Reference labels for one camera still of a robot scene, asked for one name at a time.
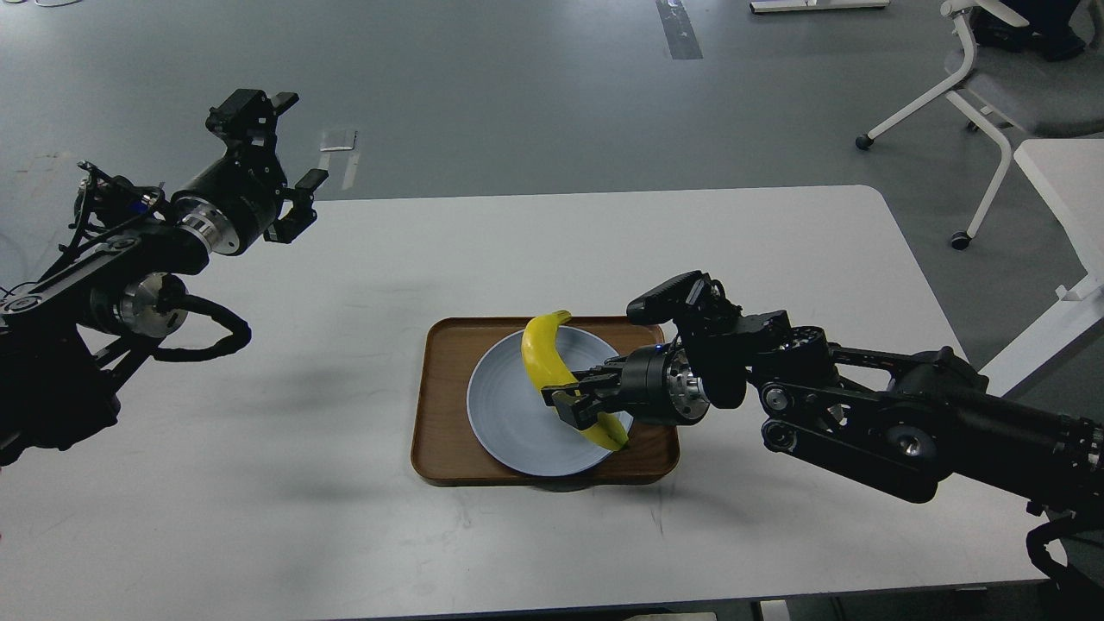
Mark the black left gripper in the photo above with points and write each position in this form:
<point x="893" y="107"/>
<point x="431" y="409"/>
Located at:
<point x="247" y="185"/>

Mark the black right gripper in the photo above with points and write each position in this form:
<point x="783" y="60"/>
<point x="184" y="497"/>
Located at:
<point x="656" y="385"/>

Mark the yellow banana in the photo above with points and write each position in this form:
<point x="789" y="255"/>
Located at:
<point x="545" y="367"/>

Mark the light blue plate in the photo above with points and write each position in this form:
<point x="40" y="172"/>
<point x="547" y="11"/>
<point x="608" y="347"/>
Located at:
<point x="513" y="424"/>

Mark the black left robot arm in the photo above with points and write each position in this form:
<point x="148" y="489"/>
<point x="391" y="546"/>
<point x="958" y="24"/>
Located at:
<point x="115" y="297"/>

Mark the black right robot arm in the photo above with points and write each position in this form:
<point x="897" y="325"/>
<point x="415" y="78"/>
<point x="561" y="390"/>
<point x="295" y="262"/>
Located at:
<point x="899" y="423"/>

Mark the white floor tape marks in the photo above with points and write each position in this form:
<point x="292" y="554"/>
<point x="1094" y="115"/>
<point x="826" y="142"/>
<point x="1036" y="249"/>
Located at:
<point x="339" y="154"/>

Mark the brown wooden tray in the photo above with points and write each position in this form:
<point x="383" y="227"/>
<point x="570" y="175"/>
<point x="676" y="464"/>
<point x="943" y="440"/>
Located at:
<point x="445" y="450"/>

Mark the grey floor tape strip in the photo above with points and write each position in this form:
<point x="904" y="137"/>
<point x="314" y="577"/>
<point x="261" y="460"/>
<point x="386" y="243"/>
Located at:
<point x="678" y="29"/>

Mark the white office chair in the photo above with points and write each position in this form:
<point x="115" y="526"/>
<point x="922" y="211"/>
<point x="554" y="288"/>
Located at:
<point x="996" y="89"/>

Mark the white side table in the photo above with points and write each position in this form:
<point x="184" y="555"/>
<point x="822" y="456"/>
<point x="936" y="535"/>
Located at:
<point x="1043" y="314"/>

